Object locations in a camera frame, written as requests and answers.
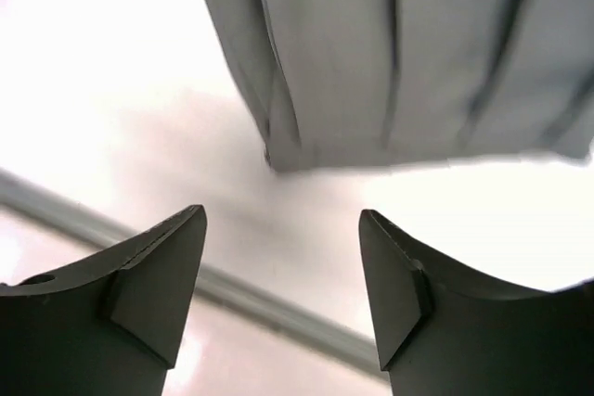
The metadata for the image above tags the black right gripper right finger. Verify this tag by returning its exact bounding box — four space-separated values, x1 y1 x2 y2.
358 210 593 395

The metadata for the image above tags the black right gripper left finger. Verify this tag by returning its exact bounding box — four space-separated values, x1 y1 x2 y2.
1 205 207 395

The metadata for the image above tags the grey pleated skirt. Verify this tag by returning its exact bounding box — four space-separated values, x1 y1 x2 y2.
205 0 593 172

